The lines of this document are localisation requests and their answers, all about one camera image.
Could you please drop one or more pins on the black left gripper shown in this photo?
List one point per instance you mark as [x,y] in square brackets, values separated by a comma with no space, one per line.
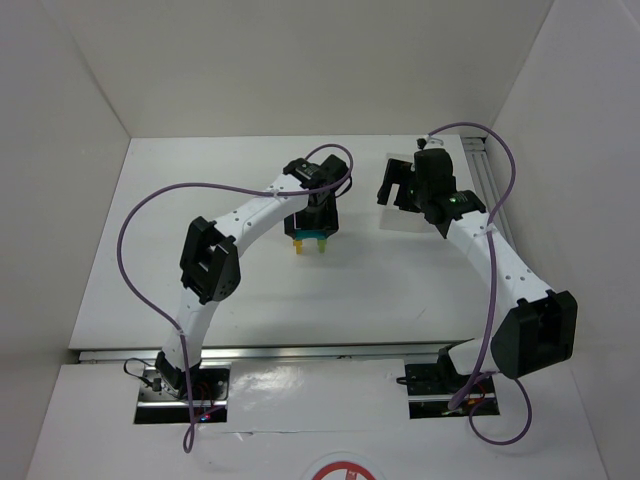
[310,229]

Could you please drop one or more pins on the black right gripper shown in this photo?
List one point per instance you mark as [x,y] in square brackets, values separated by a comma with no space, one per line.
[400,185]

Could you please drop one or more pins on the teal arch block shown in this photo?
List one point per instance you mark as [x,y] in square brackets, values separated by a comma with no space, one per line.
[300,235]

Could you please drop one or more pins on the white perforated plastic basket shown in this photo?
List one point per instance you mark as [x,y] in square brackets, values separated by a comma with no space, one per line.
[402,217]

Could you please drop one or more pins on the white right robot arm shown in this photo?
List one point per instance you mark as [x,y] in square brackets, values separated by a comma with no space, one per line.
[533,326]

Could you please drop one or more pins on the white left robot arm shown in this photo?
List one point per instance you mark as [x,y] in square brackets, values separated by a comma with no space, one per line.
[210,260]

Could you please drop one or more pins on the round red white sticker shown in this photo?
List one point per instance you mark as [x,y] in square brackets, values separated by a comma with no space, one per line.
[343,465]

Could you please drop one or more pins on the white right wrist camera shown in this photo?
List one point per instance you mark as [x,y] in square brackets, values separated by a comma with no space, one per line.
[425,141]

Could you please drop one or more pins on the aluminium front rail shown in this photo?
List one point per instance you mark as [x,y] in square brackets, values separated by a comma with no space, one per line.
[290,352]

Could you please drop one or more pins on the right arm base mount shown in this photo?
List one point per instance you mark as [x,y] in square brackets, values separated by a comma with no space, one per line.
[429,391]

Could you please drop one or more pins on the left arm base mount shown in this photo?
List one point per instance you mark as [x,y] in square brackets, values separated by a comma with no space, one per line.
[158,403]

